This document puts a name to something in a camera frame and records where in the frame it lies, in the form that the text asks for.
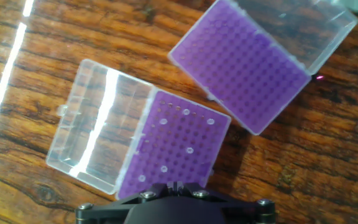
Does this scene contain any purple pipette tip rack box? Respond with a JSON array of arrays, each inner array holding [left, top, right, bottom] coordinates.
[[167, 0, 358, 136], [45, 58, 232, 200]]

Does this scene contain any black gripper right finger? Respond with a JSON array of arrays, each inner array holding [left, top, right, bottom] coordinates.
[[176, 182, 277, 224]]

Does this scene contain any brown wooden board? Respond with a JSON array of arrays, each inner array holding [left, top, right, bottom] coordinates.
[[0, 0, 358, 224]]

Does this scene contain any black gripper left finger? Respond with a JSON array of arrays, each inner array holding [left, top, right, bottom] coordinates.
[[75, 182, 177, 224]]

